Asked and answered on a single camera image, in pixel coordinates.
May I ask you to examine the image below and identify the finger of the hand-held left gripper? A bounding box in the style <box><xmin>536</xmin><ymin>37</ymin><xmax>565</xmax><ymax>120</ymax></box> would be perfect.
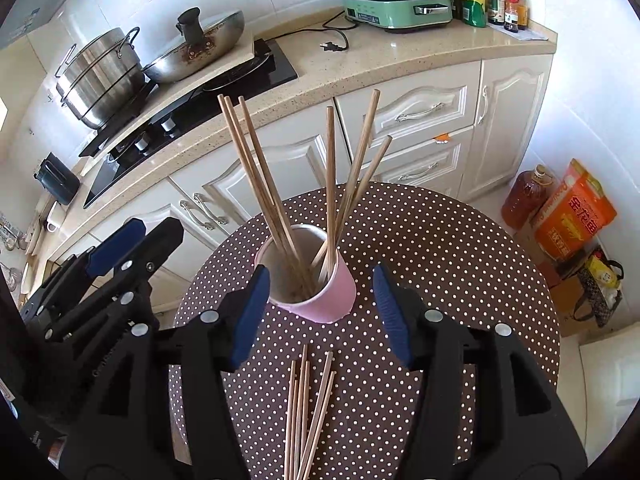
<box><xmin>20</xmin><ymin>220</ymin><xmax>148</xmax><ymax>322</ymax></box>
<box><xmin>44</xmin><ymin>217</ymin><xmax>186</xmax><ymax>345</ymax></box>

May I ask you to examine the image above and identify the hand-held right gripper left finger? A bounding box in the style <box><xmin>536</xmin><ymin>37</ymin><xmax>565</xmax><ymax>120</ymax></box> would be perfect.
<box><xmin>60</xmin><ymin>264</ymin><xmax>271</xmax><ymax>480</ymax></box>

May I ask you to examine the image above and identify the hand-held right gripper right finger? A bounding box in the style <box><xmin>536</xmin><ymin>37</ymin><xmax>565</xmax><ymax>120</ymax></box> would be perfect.
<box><xmin>372</xmin><ymin>264</ymin><xmax>587</xmax><ymax>480</ymax></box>

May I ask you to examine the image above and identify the pink cup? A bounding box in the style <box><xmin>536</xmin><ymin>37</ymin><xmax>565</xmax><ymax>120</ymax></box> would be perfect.
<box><xmin>255</xmin><ymin>224</ymin><xmax>357</xmax><ymax>323</ymax></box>

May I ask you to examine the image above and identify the bunch of wooden chopsticks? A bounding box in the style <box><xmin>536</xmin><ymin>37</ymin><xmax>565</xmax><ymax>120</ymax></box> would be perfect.
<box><xmin>217</xmin><ymin>89</ymin><xmax>394</xmax><ymax>301</ymax></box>
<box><xmin>282</xmin><ymin>344</ymin><xmax>337</xmax><ymax>480</ymax></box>

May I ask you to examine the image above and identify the white mug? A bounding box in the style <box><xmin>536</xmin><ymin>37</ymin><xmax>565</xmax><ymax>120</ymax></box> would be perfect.
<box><xmin>42</xmin><ymin>205</ymin><xmax>66</xmax><ymax>233</ymax></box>

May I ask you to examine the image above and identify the round polka dot table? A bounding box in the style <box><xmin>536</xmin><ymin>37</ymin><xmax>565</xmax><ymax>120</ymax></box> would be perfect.
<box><xmin>167</xmin><ymin>181</ymin><xmax>562</xmax><ymax>480</ymax></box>

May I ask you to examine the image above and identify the metal utensil rack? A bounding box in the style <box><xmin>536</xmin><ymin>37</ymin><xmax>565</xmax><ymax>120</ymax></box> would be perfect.
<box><xmin>0</xmin><ymin>212</ymin><xmax>26</xmax><ymax>293</ymax></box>

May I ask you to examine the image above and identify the black glass gas hob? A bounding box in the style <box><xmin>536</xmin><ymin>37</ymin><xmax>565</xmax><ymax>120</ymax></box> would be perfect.
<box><xmin>82</xmin><ymin>37</ymin><xmax>299</xmax><ymax>210</ymax></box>

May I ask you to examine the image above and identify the cream cabinet drawer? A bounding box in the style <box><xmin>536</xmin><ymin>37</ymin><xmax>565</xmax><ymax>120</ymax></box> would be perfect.
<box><xmin>350</xmin><ymin>127</ymin><xmax>475</xmax><ymax>196</ymax></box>
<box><xmin>334</xmin><ymin>84</ymin><xmax>475</xmax><ymax>147</ymax></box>

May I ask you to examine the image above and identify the stainless steel steamer pot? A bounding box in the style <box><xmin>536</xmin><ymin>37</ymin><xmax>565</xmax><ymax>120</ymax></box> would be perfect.
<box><xmin>54</xmin><ymin>27</ymin><xmax>147</xmax><ymax>131</ymax></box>

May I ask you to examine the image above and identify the beige board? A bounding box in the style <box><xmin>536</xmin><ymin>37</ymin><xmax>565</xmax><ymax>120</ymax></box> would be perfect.
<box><xmin>80</xmin><ymin>37</ymin><xmax>257</xmax><ymax>176</ymax></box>

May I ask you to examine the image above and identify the cardboard box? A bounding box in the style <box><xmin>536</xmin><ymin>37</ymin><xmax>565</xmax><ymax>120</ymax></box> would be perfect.
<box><xmin>514</xmin><ymin>217</ymin><xmax>603</xmax><ymax>317</ymax></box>

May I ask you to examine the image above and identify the amber cooking oil jug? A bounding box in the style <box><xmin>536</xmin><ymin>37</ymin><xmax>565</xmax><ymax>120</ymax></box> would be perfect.
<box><xmin>501</xmin><ymin>164</ymin><xmax>558</xmax><ymax>231</ymax></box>

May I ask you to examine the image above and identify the wok lid with black knob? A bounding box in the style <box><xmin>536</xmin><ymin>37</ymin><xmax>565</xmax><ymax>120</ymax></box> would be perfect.
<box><xmin>145</xmin><ymin>7</ymin><xmax>238</xmax><ymax>73</ymax></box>

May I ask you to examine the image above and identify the black patterned tote bag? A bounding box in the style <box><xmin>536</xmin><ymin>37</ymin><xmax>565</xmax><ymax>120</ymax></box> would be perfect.
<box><xmin>571</xmin><ymin>246</ymin><xmax>626</xmax><ymax>328</ymax></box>

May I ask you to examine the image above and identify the orange rice bag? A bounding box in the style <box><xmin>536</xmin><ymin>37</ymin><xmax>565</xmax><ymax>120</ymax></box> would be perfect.
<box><xmin>530</xmin><ymin>158</ymin><xmax>618</xmax><ymax>263</ymax></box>

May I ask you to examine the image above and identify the yellow packet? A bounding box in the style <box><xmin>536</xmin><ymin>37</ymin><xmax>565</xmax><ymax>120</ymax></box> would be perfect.
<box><xmin>585</xmin><ymin>255</ymin><xmax>618</xmax><ymax>291</ymax></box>

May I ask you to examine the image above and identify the steel wok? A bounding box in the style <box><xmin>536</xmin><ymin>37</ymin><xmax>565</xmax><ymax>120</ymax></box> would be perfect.
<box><xmin>142</xmin><ymin>10</ymin><xmax>246</xmax><ymax>84</ymax></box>

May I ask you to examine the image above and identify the cream kitchen base cabinet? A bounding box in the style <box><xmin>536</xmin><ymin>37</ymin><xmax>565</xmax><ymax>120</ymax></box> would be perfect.
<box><xmin>47</xmin><ymin>54</ymin><xmax>555</xmax><ymax>313</ymax></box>

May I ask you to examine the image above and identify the beige stone countertop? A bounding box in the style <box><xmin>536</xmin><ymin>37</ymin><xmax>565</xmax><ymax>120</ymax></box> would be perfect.
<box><xmin>30</xmin><ymin>12</ymin><xmax>558</xmax><ymax>271</ymax></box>

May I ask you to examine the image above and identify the grey range hood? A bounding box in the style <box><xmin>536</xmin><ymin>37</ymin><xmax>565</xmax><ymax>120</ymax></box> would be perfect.
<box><xmin>0</xmin><ymin>0</ymin><xmax>108</xmax><ymax>53</ymax></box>

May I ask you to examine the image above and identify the black power cable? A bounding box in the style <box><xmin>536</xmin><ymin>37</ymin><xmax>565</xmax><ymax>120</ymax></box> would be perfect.
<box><xmin>320</xmin><ymin>4</ymin><xmax>361</xmax><ymax>55</ymax></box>

